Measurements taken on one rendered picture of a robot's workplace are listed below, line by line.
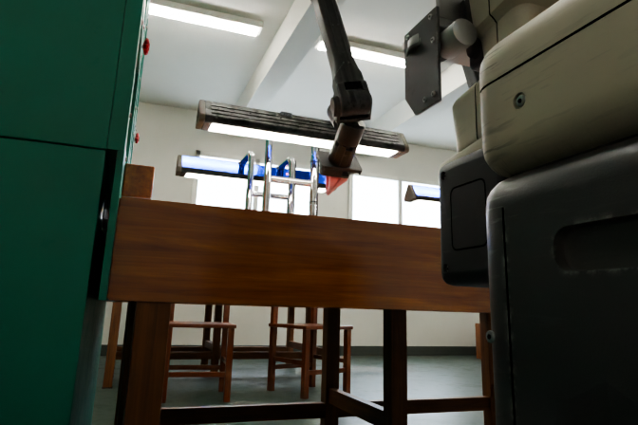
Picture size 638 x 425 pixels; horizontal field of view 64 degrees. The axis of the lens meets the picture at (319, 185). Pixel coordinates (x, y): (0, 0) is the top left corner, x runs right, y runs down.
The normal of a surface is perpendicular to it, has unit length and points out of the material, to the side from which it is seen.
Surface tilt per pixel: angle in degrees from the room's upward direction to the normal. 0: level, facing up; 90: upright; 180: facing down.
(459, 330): 90
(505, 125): 90
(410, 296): 90
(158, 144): 90
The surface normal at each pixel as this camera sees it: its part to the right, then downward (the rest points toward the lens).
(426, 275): 0.36, -0.21
